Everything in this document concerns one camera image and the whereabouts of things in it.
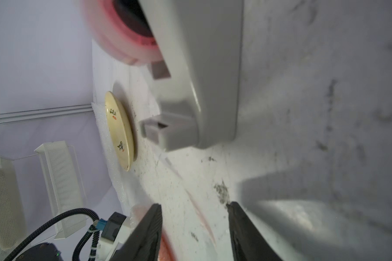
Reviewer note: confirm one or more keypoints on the upper white mesh shelf bin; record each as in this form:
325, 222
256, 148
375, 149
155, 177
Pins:
13, 228

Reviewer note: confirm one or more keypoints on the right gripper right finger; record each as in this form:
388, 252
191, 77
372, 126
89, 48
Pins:
247, 243

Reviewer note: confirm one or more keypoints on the orange dinner plate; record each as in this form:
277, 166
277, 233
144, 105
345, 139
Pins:
166, 252

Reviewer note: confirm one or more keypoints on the white mesh shelf bin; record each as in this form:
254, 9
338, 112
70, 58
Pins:
62, 176
13, 228

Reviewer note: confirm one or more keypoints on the lower white mesh shelf bin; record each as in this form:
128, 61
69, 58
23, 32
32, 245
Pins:
62, 176

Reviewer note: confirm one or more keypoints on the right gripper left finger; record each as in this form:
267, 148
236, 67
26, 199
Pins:
139, 237

